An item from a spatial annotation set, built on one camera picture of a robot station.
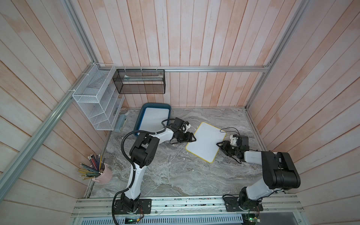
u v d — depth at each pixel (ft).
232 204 2.40
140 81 3.40
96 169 2.56
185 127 2.98
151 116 3.63
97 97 2.25
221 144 2.98
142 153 1.87
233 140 2.92
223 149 2.81
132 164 1.87
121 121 3.47
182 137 2.87
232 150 2.68
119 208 2.35
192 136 2.96
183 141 2.96
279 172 1.52
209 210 2.40
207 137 3.34
